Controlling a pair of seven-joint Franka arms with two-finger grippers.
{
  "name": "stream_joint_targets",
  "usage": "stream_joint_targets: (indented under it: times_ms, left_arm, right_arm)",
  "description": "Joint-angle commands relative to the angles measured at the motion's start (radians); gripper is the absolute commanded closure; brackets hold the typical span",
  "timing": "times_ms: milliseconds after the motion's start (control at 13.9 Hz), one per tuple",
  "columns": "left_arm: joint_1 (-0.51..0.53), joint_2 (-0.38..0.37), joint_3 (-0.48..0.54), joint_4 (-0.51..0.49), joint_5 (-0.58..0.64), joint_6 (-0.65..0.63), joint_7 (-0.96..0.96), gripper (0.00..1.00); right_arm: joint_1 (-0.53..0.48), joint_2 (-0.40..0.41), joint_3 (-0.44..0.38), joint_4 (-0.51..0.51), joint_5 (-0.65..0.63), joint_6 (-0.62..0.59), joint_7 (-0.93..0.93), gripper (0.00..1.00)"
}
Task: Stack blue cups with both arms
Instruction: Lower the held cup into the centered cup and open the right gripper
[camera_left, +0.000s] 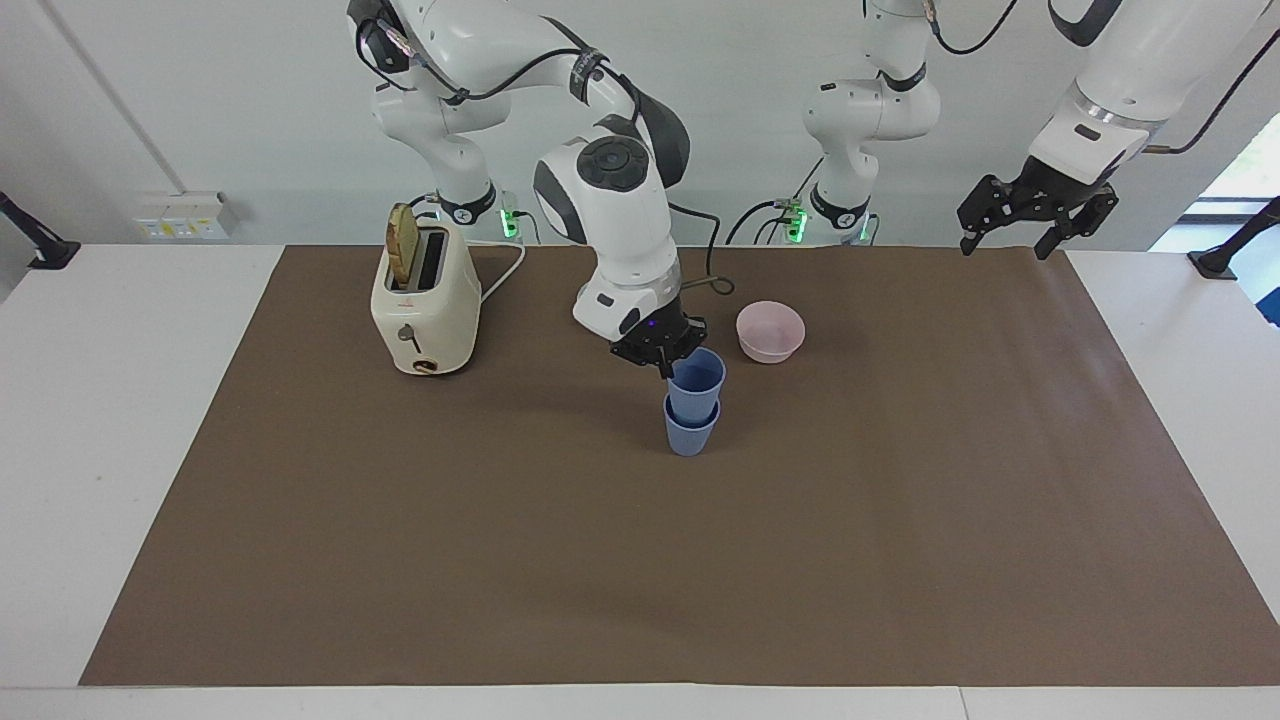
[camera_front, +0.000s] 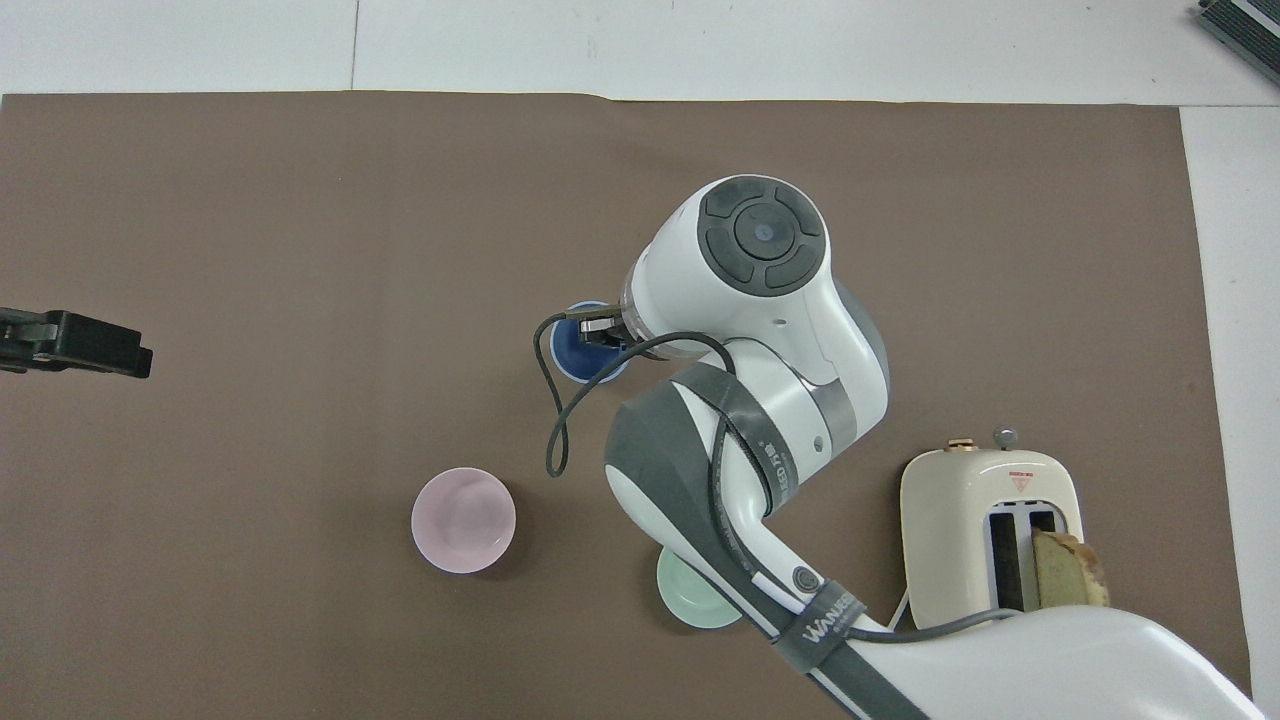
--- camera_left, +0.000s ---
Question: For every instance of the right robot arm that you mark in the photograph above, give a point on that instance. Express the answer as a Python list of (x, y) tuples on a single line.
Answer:
[(610, 215)]

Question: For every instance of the slice of toast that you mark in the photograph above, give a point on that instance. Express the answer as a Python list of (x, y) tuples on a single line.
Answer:
[(402, 245)]

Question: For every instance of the black stand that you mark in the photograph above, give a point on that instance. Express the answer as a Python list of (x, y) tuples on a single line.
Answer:
[(35, 240), (1235, 250)]

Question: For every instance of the cream toaster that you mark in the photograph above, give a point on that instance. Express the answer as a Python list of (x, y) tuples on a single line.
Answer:
[(425, 315)]

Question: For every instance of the blue plastic cup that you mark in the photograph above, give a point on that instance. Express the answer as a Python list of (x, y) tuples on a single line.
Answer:
[(690, 436), (697, 392)]

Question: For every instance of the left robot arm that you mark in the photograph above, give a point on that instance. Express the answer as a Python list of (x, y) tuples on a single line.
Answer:
[(1130, 70)]

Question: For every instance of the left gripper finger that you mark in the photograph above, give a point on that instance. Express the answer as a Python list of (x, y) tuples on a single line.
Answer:
[(1078, 226), (985, 208)]

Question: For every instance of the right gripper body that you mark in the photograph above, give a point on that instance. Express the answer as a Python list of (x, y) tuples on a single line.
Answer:
[(662, 326)]

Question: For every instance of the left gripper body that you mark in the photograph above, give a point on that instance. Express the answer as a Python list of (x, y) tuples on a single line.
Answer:
[(1062, 190)]

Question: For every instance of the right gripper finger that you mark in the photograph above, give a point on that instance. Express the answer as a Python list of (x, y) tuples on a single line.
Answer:
[(696, 334), (662, 365)]

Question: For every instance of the pink bowl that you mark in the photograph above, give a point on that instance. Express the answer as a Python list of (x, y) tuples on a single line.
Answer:
[(770, 332)]

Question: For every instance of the white wall socket box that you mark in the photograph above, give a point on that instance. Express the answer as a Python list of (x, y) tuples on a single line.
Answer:
[(185, 216)]

